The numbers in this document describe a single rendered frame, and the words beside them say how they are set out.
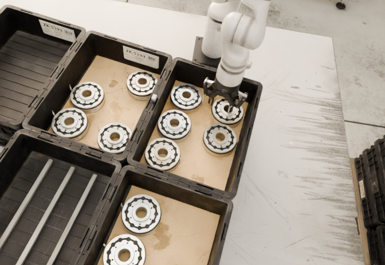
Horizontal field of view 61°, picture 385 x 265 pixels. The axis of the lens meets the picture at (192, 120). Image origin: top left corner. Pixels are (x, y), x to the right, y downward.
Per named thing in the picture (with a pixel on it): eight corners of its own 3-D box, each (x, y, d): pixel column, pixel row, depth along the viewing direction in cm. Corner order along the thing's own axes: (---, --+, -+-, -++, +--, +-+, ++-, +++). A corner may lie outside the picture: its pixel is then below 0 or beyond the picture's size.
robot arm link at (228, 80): (251, 64, 96) (257, 49, 91) (240, 92, 91) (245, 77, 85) (223, 53, 97) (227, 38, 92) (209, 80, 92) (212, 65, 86)
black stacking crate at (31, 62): (18, 30, 121) (6, 4, 111) (93, 54, 118) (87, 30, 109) (-58, 116, 100) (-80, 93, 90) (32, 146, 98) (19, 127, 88)
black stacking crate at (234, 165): (225, 212, 93) (234, 199, 84) (128, 179, 95) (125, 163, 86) (253, 104, 114) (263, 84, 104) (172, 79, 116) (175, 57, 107)
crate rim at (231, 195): (233, 203, 85) (235, 200, 83) (125, 166, 87) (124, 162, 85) (262, 88, 106) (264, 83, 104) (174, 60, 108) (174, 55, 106)
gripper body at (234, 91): (211, 78, 91) (206, 98, 99) (239, 89, 90) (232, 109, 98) (220, 60, 95) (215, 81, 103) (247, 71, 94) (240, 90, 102)
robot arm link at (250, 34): (256, 56, 77) (280, -4, 69) (221, 42, 78) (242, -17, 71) (260, 48, 83) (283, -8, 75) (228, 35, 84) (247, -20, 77)
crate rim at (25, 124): (89, 34, 110) (88, 28, 108) (173, 60, 108) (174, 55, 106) (22, 131, 89) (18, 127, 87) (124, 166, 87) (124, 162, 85)
